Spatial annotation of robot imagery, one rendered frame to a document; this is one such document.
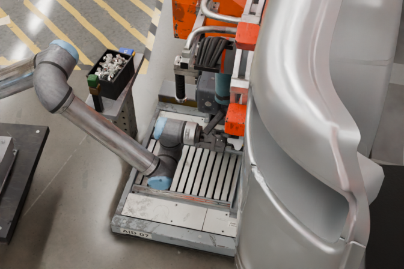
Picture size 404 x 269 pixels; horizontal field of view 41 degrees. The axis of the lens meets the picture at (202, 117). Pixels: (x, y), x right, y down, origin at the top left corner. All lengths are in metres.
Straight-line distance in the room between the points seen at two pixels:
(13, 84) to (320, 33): 1.45
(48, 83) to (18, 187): 0.70
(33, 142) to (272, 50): 1.83
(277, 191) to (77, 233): 1.75
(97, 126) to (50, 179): 0.92
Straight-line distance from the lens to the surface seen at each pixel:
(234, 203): 2.47
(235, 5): 2.49
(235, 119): 1.80
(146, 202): 2.57
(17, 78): 2.12
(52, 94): 1.90
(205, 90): 2.57
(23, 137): 2.64
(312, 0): 0.97
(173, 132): 2.06
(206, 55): 1.83
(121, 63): 2.50
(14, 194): 2.45
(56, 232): 2.66
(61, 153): 2.92
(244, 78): 1.79
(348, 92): 1.60
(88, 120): 1.95
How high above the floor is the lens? 2.23
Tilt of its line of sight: 48 degrees down
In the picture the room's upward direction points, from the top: straight up
